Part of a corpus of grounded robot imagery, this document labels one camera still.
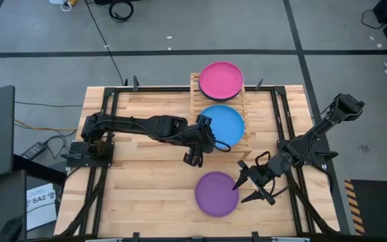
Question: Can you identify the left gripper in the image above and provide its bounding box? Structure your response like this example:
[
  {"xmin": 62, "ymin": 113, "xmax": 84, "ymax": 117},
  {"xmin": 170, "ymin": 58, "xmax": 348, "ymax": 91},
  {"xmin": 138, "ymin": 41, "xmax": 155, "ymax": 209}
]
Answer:
[{"xmin": 179, "ymin": 126, "xmax": 218, "ymax": 168}]

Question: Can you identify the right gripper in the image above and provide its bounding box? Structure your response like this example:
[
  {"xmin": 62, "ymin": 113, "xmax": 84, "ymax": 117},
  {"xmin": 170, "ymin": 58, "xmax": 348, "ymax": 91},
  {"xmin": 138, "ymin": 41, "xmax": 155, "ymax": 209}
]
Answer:
[{"xmin": 232, "ymin": 160, "xmax": 279, "ymax": 206}]

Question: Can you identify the blue plate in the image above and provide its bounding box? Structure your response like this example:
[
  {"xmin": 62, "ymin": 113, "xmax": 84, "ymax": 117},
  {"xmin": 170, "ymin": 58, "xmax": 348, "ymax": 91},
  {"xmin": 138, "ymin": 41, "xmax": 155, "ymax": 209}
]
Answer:
[{"xmin": 200, "ymin": 104, "xmax": 246, "ymax": 149}]

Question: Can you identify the magenta plate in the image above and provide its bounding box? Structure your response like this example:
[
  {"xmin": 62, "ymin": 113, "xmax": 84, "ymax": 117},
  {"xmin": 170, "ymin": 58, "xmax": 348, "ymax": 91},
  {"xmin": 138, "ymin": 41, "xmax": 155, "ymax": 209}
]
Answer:
[{"xmin": 198, "ymin": 60, "xmax": 244, "ymax": 102}]

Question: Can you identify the bamboo slatted shelf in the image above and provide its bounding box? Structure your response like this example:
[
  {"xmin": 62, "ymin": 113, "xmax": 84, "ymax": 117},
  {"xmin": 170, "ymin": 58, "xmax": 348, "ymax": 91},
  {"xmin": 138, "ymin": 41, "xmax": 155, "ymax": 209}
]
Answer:
[{"xmin": 189, "ymin": 72, "xmax": 252, "ymax": 165}]

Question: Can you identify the purple plate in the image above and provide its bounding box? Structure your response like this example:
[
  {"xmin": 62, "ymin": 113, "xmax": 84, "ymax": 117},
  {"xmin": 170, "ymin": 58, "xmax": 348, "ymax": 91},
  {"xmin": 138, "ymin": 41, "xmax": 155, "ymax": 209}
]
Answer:
[{"xmin": 195, "ymin": 171, "xmax": 240, "ymax": 218}]

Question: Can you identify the hazard striped floor mat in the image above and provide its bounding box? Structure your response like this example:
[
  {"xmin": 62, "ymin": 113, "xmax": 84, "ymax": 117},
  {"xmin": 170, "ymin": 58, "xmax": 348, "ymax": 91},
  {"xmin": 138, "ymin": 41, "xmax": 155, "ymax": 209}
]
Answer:
[{"xmin": 343, "ymin": 179, "xmax": 387, "ymax": 236}]

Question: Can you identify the black power adapter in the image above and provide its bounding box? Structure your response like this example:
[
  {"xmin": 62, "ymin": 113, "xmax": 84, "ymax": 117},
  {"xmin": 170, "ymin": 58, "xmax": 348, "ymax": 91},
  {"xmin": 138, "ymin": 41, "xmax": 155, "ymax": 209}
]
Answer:
[{"xmin": 20, "ymin": 141, "xmax": 48, "ymax": 161}]

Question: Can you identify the white printed paper sheet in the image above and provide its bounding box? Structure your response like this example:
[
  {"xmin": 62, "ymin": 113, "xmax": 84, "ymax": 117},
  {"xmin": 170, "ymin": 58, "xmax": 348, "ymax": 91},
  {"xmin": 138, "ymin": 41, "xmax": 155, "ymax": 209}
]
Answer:
[{"xmin": 26, "ymin": 183, "xmax": 58, "ymax": 232}]

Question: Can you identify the grey desk unit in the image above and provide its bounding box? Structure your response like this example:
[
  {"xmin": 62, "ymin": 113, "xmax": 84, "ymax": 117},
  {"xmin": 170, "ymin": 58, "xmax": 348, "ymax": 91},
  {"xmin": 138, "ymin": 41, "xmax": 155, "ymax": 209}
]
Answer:
[{"xmin": 0, "ymin": 169, "xmax": 28, "ymax": 242}]

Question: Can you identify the black computer mouse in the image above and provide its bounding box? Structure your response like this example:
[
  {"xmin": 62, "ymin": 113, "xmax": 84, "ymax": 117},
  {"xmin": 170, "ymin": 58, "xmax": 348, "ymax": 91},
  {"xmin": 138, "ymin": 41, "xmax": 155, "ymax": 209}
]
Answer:
[{"xmin": 0, "ymin": 218, "xmax": 24, "ymax": 242}]

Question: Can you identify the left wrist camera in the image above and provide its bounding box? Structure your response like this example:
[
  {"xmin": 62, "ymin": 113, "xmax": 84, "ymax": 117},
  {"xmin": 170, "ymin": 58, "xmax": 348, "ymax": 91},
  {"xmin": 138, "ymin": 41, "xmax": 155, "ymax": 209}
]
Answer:
[{"xmin": 196, "ymin": 114, "xmax": 213, "ymax": 127}]

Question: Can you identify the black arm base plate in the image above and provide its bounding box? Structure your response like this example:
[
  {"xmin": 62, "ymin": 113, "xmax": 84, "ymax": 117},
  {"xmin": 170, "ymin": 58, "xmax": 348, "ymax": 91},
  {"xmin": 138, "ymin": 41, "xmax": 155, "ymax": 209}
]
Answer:
[
  {"xmin": 279, "ymin": 139, "xmax": 339, "ymax": 166},
  {"xmin": 61, "ymin": 140, "xmax": 115, "ymax": 168}
]

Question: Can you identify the long black floor cable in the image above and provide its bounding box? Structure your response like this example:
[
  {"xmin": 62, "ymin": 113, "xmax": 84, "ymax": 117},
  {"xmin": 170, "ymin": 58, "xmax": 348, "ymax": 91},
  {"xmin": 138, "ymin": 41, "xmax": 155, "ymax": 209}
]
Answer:
[{"xmin": 84, "ymin": 0, "xmax": 129, "ymax": 87}]

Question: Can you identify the orange cable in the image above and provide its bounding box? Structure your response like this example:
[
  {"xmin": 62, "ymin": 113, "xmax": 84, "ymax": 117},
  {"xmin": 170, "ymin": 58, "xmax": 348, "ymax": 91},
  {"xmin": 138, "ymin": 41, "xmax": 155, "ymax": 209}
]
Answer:
[{"xmin": 13, "ymin": 118, "xmax": 79, "ymax": 132}]

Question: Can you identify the coiled black cable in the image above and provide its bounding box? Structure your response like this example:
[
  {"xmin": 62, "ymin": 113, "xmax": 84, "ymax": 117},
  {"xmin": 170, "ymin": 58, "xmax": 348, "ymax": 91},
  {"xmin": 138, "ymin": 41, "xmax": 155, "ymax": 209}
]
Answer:
[{"xmin": 108, "ymin": 0, "xmax": 135, "ymax": 23}]

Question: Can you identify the thin black cable loop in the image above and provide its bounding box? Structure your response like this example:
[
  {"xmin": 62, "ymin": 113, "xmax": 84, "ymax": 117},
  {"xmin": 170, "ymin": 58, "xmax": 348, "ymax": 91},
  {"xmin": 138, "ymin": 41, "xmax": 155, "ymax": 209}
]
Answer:
[{"xmin": 361, "ymin": 9, "xmax": 376, "ymax": 30}]

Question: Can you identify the white plug with cable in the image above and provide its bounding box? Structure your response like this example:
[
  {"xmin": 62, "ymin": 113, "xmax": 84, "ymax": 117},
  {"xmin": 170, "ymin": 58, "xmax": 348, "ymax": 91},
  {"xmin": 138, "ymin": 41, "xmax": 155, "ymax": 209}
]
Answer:
[{"xmin": 48, "ymin": 0, "xmax": 79, "ymax": 12}]

